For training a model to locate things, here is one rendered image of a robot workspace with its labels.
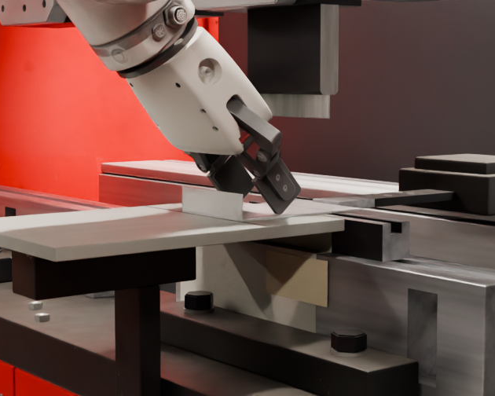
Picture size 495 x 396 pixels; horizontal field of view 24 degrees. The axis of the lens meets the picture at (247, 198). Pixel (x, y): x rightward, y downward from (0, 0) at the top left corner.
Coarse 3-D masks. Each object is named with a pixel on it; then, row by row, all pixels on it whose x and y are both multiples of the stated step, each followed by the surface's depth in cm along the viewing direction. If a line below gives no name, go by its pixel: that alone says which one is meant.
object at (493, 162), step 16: (416, 160) 115; (432, 160) 114; (448, 160) 112; (464, 160) 111; (480, 160) 110; (400, 176) 116; (416, 176) 114; (432, 176) 112; (448, 176) 111; (464, 176) 109; (480, 176) 108; (384, 192) 109; (400, 192) 109; (416, 192) 109; (432, 192) 109; (448, 192) 110; (464, 192) 109; (480, 192) 108; (432, 208) 113; (448, 208) 111; (464, 208) 109; (480, 208) 108
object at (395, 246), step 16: (352, 224) 93; (368, 224) 91; (384, 224) 90; (400, 224) 91; (336, 240) 94; (352, 240) 93; (368, 240) 91; (384, 240) 90; (400, 240) 91; (368, 256) 91; (384, 256) 90; (400, 256) 91
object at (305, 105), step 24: (264, 24) 101; (288, 24) 98; (312, 24) 96; (336, 24) 96; (264, 48) 101; (288, 48) 98; (312, 48) 96; (336, 48) 96; (264, 72) 101; (288, 72) 99; (312, 72) 96; (336, 72) 96; (264, 96) 103; (288, 96) 100; (312, 96) 98
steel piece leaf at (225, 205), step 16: (192, 192) 96; (208, 192) 94; (224, 192) 93; (192, 208) 96; (208, 208) 94; (224, 208) 93; (240, 208) 91; (256, 208) 98; (288, 208) 98; (304, 208) 98
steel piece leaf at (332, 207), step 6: (294, 204) 102; (300, 204) 102; (306, 204) 102; (312, 204) 102; (318, 204) 102; (324, 204) 102; (330, 204) 102; (330, 210) 97; (336, 210) 97; (342, 210) 97; (348, 210) 98; (354, 210) 98; (360, 210) 98
